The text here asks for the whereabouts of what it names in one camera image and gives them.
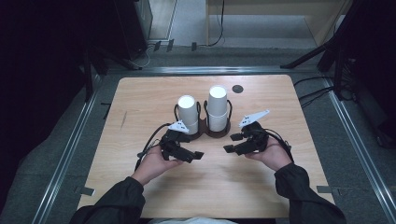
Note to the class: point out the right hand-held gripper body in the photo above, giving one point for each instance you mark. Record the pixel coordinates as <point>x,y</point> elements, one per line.
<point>257,137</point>

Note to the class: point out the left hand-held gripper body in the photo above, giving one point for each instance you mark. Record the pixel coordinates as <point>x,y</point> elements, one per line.
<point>168,146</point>

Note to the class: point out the stack of white paper cups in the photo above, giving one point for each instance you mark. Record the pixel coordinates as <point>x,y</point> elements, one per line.
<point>187,110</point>
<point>217,105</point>

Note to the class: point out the person's left hand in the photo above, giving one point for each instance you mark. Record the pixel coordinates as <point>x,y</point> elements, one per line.
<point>154,166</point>

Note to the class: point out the person's right hand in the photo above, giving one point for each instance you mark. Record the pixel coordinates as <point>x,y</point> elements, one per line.
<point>275,155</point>

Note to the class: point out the black round table grommet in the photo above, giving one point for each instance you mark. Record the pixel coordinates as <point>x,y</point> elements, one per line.
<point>237,89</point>

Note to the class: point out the person's white garment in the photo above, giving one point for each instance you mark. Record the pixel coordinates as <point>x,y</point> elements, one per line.
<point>193,221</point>

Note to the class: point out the black metal stand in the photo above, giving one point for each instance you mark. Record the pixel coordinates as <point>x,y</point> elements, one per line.
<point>93,65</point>

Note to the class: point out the light wooden furniture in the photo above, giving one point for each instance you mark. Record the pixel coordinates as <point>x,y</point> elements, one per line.
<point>264,18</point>

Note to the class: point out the black tripod stand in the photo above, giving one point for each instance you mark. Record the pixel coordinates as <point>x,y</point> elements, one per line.
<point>334,43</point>

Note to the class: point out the black computer tower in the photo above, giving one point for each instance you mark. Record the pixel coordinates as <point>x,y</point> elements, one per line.
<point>134,25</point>

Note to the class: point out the metal floor rail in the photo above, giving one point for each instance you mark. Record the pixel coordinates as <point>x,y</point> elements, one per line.
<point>67,158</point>
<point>361,149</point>
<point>208,70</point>

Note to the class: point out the grey metal bracket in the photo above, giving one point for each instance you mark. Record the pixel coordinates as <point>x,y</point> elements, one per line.
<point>324,189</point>
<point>85,191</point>

